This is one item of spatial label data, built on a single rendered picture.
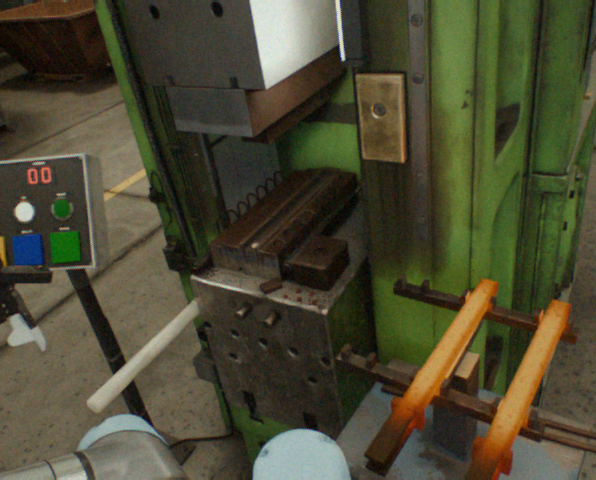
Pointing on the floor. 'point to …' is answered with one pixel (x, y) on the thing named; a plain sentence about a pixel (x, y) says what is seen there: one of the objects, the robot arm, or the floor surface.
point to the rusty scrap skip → (53, 39)
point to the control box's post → (104, 335)
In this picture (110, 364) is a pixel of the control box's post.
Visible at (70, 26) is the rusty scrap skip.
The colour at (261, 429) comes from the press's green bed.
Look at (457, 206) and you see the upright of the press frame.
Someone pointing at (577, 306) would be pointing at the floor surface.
